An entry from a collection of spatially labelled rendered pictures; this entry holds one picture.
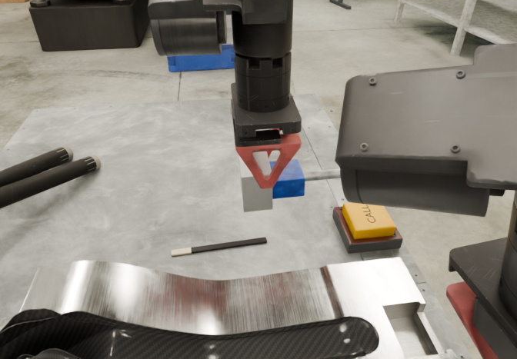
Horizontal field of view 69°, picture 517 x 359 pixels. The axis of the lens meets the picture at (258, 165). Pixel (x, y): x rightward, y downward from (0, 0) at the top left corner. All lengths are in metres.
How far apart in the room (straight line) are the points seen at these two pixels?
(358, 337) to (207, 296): 0.15
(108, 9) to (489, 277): 3.93
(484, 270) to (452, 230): 1.68
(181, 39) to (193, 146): 0.45
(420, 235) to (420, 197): 1.66
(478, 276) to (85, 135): 0.79
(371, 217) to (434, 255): 1.20
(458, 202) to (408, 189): 0.02
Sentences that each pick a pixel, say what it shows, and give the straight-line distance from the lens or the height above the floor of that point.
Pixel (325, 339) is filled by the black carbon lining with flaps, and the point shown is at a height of 0.88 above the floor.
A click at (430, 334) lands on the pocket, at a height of 0.88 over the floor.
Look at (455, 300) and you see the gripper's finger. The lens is 0.26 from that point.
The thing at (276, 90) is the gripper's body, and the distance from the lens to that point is 0.37.
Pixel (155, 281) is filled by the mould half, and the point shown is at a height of 0.91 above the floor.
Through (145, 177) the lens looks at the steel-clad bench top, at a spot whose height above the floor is 0.80.
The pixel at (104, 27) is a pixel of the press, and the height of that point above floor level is 0.21.
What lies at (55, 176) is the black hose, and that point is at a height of 0.84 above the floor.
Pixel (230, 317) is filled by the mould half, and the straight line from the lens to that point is 0.40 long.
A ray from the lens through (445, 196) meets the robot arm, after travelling 0.17.
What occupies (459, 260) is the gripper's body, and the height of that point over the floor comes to 1.05.
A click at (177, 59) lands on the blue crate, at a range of 3.35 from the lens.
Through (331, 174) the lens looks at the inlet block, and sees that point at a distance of 0.47.
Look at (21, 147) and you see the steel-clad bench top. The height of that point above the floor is 0.80.
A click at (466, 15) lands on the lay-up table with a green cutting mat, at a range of 4.04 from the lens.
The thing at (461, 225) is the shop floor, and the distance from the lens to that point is 1.96.
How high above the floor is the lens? 1.22
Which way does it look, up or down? 36 degrees down
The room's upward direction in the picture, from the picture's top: straight up
